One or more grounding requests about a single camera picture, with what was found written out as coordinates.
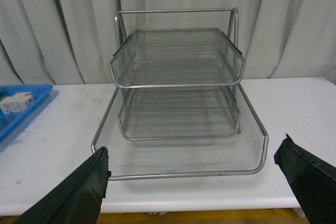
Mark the grey curtain backdrop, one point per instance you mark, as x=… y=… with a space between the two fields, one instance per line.
x=72 y=41

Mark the white table leg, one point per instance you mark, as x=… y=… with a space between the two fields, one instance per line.
x=299 y=212

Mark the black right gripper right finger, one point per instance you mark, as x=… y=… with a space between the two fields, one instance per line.
x=311 y=179

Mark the white circuit breaker block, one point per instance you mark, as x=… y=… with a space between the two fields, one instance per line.
x=19 y=102

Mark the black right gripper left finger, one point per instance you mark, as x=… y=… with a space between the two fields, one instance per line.
x=78 y=198

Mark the blue plastic tray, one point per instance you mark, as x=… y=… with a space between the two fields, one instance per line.
x=9 y=122

